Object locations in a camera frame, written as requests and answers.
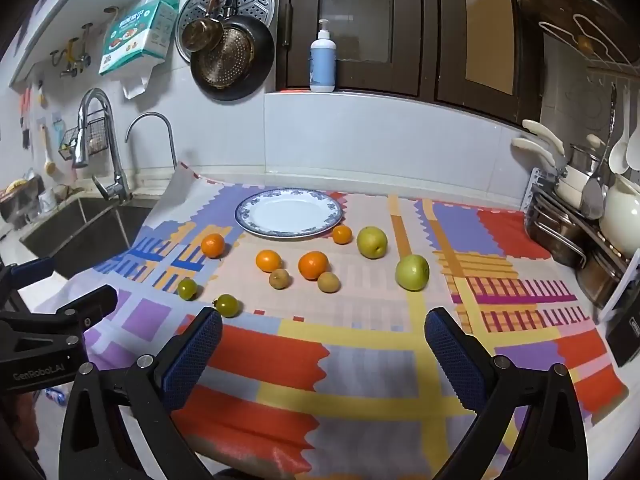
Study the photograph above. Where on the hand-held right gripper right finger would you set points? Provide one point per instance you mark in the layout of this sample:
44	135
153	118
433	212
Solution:
452	360

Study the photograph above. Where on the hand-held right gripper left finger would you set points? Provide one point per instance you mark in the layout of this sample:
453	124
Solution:
192	360

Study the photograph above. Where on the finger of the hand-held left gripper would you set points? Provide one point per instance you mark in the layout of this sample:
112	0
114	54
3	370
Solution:
92	302
30	268

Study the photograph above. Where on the green tomato with stem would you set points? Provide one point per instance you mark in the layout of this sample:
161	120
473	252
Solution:
228	306

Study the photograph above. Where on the green apple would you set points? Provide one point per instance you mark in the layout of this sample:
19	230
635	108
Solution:
412	272

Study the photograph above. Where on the brown longan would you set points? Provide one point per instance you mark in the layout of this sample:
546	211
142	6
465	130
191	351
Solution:
329	282
279	279

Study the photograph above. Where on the large orange mandarin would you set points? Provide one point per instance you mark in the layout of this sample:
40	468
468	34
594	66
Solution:
313	265

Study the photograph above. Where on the blue rimmed white plate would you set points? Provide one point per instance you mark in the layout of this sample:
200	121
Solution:
289	212

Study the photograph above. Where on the steel kitchen sink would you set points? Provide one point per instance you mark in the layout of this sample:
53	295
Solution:
75	230

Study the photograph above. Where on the colourful patterned tablecloth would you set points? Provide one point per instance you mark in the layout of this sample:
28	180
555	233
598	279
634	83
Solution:
360	340

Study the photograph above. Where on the wooden dish brush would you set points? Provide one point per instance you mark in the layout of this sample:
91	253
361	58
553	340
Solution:
49	162

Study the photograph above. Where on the chrome pull-down faucet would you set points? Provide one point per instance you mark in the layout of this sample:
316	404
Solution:
112	160

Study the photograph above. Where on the yellow-green apple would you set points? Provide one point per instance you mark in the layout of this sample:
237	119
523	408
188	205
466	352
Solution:
372	242

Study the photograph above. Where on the stainless steel pot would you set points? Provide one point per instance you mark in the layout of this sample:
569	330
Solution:
555	232

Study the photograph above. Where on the small orange mandarin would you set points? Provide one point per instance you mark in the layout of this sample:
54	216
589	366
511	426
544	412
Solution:
342	234

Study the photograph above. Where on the black box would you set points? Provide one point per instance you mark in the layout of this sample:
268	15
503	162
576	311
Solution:
625	335

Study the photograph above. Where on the thin gooseneck faucet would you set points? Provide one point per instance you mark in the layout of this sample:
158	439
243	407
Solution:
167	135

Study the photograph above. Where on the steel slotted spatula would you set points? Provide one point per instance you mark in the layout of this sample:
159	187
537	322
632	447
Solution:
595	195

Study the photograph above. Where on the white ceramic pitcher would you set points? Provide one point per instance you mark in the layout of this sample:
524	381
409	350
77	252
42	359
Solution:
622	215

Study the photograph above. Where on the teal white bag box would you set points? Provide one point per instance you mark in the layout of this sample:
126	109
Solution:
137	35

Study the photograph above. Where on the white plastic spoon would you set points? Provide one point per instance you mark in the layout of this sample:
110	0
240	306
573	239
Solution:
620	152

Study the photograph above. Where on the gold mesh strainer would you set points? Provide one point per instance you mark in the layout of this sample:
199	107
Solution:
227	57

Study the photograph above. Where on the small copper pot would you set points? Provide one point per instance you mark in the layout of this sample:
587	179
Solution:
201	35

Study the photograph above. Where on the black frying pan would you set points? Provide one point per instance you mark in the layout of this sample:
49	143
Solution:
260	60

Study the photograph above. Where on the blue white pump bottle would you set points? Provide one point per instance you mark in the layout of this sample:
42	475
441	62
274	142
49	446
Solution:
323	62

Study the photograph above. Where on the round metal steamer rack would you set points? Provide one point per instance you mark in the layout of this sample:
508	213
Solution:
252	0

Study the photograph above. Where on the metal wall hooks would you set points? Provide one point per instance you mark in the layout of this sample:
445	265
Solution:
70	55

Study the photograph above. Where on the dark wooden window frame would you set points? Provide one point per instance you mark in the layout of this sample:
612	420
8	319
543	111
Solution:
430	35

